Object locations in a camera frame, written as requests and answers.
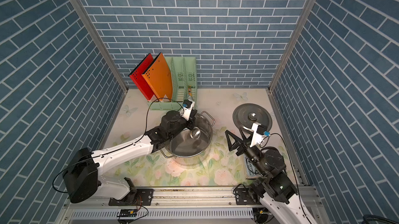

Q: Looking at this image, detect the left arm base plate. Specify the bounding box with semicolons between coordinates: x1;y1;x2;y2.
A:
109;188;154;206

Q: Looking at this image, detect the orange folder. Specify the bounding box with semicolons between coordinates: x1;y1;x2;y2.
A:
142;52;173;100

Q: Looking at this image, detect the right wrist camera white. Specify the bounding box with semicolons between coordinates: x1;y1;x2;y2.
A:
250;122;270;147

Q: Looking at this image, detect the aluminium front rail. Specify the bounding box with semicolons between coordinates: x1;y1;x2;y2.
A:
56;186;329;224

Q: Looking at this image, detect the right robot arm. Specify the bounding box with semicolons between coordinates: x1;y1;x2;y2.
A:
225;130;316;224

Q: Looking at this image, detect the green file organizer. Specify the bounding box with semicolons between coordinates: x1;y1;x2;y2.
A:
148;57;197;111

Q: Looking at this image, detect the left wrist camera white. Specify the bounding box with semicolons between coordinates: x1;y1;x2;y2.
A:
182;97;195;121

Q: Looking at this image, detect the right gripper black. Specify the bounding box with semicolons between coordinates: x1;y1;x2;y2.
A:
227;127;268;177

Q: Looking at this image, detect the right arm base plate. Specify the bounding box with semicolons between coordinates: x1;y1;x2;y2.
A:
233;188;261;205

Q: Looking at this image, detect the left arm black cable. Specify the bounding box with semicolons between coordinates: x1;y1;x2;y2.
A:
51;97;185;194

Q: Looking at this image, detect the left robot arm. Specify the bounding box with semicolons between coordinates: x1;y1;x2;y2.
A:
62;110;197;203

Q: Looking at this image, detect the small circuit board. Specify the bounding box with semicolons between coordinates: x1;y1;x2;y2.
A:
117;209;138;219

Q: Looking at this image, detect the steel pot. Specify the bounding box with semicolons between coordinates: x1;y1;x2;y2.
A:
161;111;216;168

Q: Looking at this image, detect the red folder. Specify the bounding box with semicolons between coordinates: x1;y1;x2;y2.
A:
129;53;155;101

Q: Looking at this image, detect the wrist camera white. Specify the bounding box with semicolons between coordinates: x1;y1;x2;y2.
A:
182;97;195;121
250;122;270;147

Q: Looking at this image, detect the small item in organizer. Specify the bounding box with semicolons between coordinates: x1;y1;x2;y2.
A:
187;85;193;99

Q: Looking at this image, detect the colourful children's book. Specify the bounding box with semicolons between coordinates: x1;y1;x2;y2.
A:
244;155;261;179

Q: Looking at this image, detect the steel pot lid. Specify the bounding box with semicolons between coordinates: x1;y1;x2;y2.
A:
232;103;272;131

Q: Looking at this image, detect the metal ladle spoon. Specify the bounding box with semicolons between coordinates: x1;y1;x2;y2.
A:
190;127;201;139

